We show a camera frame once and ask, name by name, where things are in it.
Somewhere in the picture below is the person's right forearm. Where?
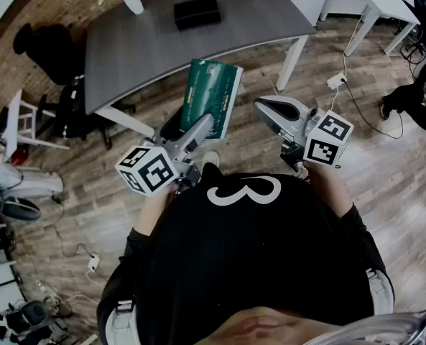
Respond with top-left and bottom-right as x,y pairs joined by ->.
305,162 -> 354,219

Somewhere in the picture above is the black office chair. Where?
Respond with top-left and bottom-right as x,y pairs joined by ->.
12,23 -> 114,151

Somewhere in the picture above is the white power strip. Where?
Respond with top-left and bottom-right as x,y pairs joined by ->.
326,72 -> 349,90

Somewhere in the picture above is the white cable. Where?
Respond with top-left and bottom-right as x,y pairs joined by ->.
330,12 -> 365,114

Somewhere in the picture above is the white vase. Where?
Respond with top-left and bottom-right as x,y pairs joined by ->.
120,0 -> 145,16

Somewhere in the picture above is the black box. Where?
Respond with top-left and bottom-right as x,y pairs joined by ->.
173,0 -> 222,32

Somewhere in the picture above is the white side table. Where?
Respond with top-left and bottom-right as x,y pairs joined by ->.
0,88 -> 70,151

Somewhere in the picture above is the person's black shirt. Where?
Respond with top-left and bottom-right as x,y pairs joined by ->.
96,162 -> 395,345

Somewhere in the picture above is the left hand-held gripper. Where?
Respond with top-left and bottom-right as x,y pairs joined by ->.
114,113 -> 215,198

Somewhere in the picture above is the grey harness strap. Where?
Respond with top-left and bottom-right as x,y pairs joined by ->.
364,267 -> 396,316
112,298 -> 135,345

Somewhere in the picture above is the person's left forearm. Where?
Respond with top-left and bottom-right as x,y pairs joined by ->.
134,187 -> 176,237

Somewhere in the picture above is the black cable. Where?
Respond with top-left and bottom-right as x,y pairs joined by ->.
341,80 -> 404,140

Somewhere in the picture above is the white power adapter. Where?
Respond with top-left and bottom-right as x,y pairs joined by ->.
86,252 -> 101,272

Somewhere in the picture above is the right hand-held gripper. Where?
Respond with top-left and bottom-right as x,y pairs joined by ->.
254,96 -> 355,172

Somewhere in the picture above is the grey table with white legs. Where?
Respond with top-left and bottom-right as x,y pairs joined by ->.
83,0 -> 318,140

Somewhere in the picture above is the grey bag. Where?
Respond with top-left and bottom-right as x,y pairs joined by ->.
0,162 -> 65,201

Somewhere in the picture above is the person's left shoe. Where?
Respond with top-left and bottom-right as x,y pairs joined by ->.
201,150 -> 221,169

